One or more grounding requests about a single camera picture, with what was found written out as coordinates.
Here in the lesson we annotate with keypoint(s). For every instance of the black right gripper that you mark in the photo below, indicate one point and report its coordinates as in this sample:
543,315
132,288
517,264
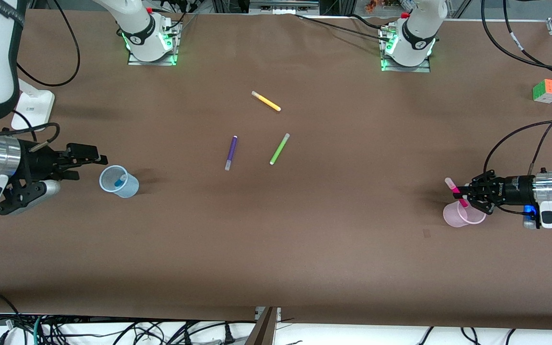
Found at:
38,162

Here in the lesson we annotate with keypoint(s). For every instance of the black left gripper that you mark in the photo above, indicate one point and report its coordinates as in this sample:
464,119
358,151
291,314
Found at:
514,188

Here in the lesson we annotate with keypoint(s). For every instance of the pink marker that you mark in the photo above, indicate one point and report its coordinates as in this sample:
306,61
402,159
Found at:
452,186

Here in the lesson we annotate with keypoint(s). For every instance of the blue marker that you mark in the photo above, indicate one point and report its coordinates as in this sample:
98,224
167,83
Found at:
119,181

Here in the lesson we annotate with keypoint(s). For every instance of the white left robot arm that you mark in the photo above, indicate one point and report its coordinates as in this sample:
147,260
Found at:
415,48

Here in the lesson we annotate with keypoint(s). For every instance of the translucent pink plastic cup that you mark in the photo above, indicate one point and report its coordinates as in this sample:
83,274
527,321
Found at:
455,218

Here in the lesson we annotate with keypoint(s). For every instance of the translucent blue plastic cup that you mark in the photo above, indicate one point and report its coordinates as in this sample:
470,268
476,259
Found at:
125,189

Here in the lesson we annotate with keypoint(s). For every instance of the white rectangular stand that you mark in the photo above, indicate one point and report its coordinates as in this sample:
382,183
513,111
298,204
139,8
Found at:
36,108

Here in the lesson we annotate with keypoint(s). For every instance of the colourful puzzle cube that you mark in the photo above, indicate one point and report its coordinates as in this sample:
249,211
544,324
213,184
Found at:
547,91

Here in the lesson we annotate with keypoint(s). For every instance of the purple marker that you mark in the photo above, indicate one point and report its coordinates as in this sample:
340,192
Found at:
231,152

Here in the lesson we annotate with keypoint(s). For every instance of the yellow marker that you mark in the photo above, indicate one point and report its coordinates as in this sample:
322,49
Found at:
266,101

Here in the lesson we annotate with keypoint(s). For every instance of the green marker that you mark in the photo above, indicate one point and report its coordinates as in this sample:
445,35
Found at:
279,149

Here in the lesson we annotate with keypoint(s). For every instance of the brown table cover sheet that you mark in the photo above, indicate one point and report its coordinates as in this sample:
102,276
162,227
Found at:
276,239

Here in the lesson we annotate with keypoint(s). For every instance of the black power plug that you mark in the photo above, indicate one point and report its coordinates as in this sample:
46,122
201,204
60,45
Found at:
229,335

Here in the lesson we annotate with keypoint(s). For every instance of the silver metal box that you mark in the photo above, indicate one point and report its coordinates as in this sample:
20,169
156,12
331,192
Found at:
283,5

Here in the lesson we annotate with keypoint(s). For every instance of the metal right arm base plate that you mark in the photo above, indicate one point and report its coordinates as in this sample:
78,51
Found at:
134,61

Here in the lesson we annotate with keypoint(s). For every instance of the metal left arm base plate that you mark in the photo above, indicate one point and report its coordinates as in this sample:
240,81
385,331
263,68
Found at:
424,69

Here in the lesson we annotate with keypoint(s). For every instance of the aluminium frame post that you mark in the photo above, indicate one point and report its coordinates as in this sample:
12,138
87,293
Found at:
262,330

